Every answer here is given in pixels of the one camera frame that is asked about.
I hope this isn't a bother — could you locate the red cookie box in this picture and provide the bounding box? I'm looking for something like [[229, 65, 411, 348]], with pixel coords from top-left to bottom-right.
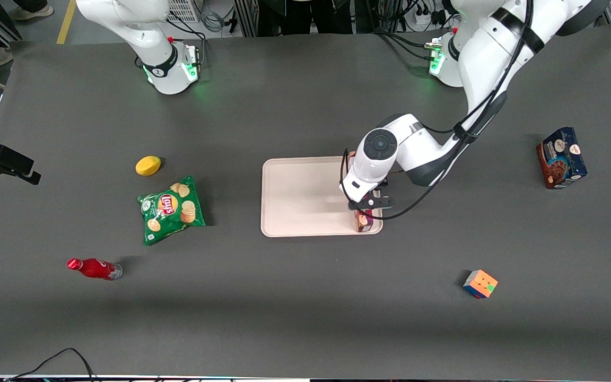
[[349, 151, 374, 233]]

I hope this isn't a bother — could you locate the pale pink plastic tray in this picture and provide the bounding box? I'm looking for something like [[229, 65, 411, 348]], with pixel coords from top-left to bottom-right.
[[260, 155, 384, 238]]

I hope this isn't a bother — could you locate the blue cookie box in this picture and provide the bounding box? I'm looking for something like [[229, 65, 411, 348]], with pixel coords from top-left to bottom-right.
[[536, 126, 589, 190]]

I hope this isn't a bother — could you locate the white ventilated box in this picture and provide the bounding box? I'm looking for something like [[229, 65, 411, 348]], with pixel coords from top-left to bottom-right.
[[167, 0, 201, 23]]

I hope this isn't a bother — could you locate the yellow lemon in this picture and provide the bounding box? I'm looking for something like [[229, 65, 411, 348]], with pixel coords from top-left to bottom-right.
[[135, 155, 162, 177]]

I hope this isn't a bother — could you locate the red cola bottle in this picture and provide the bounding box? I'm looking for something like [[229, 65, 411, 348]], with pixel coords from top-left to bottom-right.
[[67, 258, 124, 281]]

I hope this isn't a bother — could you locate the colourful Rubik's cube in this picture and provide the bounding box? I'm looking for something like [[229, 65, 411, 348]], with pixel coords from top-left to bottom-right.
[[462, 269, 499, 300]]

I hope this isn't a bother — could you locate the green Lays chips bag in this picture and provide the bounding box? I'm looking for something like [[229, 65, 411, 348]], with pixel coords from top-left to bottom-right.
[[136, 175, 207, 247]]

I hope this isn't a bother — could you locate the white power strip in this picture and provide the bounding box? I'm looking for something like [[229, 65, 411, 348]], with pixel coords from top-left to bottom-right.
[[413, 6, 447, 27]]

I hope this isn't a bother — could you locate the person in dark trousers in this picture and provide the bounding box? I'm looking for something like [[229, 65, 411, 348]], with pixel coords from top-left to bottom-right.
[[257, 0, 354, 37]]

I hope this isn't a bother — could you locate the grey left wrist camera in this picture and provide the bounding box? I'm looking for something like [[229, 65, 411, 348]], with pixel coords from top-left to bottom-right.
[[356, 196, 394, 210]]

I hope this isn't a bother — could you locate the black cable at table edge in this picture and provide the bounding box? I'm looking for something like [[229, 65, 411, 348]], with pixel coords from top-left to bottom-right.
[[6, 348, 97, 382]]

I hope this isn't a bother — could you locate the aluminium frame post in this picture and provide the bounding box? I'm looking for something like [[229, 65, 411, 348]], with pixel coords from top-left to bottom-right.
[[233, 0, 259, 38]]

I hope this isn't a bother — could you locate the black right arm base cable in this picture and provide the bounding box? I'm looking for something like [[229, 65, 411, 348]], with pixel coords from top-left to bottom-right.
[[169, 16, 208, 67]]

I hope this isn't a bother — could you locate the grey coiled cable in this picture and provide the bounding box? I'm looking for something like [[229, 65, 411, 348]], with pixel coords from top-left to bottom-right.
[[199, 0, 228, 33]]

